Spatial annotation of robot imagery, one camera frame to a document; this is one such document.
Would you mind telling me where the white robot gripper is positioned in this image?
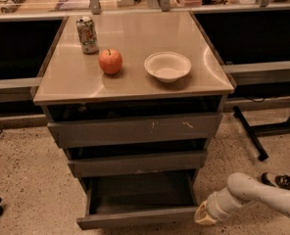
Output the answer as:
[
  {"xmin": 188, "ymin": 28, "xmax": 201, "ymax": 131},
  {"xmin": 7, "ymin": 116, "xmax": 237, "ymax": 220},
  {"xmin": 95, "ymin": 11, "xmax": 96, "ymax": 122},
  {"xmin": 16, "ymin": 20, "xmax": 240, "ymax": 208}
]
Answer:
[{"xmin": 194, "ymin": 187, "xmax": 240, "ymax": 225}]

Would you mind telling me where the grey bottom drawer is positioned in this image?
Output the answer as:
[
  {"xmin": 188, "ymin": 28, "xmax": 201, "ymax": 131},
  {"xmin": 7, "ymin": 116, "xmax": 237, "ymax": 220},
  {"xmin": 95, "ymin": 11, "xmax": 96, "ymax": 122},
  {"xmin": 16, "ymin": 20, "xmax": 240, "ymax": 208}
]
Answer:
[{"xmin": 77, "ymin": 170, "xmax": 197, "ymax": 230}]

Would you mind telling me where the grey drawer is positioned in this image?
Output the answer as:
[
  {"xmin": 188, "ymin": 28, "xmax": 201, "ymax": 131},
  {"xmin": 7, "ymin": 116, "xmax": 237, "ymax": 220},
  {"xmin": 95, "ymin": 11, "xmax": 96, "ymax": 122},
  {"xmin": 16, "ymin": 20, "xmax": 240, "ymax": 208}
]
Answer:
[
  {"xmin": 77, "ymin": 170, "xmax": 197, "ymax": 230},
  {"xmin": 66, "ymin": 139, "xmax": 207, "ymax": 178},
  {"xmin": 48, "ymin": 95, "xmax": 222, "ymax": 148}
]

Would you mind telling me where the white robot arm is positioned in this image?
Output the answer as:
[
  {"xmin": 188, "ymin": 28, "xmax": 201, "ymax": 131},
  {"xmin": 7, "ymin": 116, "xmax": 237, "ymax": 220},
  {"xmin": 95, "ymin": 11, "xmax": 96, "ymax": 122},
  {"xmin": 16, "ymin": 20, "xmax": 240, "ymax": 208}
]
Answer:
[{"xmin": 194, "ymin": 172, "xmax": 290, "ymax": 225}]

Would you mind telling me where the grey middle drawer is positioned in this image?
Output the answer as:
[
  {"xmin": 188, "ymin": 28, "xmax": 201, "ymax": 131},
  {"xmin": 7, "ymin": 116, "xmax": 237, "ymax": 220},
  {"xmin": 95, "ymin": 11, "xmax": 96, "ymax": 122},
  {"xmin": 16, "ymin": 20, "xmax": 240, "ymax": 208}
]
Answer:
[{"xmin": 66, "ymin": 139, "xmax": 207, "ymax": 178}]

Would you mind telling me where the grey top drawer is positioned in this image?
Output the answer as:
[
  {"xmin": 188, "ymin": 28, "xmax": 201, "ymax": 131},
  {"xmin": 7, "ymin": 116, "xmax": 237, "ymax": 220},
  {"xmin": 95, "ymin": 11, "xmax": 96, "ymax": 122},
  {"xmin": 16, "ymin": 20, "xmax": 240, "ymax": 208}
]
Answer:
[{"xmin": 48, "ymin": 95, "xmax": 222, "ymax": 148}]

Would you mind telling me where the grey metal drawer cabinet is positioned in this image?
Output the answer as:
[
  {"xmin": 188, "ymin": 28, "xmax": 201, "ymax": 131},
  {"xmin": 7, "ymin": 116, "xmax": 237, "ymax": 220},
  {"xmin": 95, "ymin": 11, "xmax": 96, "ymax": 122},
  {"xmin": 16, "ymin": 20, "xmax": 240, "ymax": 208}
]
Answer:
[{"xmin": 32, "ymin": 11, "xmax": 236, "ymax": 231}]

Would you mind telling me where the black metal stand base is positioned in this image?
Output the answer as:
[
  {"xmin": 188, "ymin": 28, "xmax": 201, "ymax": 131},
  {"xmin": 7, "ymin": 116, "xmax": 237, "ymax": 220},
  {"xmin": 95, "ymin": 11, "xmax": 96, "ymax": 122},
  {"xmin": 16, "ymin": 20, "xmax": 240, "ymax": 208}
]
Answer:
[{"xmin": 233, "ymin": 106, "xmax": 290, "ymax": 162}]

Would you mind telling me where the white paper bowl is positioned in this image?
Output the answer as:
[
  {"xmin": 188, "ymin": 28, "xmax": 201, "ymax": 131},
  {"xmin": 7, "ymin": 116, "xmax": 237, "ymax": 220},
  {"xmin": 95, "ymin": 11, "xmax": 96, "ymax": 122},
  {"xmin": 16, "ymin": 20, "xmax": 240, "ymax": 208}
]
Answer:
[{"xmin": 144, "ymin": 52, "xmax": 192, "ymax": 83}]

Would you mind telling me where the red apple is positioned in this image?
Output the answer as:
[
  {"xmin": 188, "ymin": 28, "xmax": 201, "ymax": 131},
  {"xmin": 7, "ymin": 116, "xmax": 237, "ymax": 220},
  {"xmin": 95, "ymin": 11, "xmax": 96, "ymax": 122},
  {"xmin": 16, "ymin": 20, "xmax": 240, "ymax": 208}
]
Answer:
[{"xmin": 98, "ymin": 49, "xmax": 122, "ymax": 74}]

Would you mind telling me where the crushed soda can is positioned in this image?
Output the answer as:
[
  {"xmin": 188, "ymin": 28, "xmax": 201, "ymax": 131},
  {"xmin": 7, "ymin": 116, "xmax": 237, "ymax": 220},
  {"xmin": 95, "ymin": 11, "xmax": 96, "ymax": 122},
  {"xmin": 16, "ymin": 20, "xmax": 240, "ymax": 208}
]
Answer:
[{"xmin": 76, "ymin": 16, "xmax": 99, "ymax": 54}]

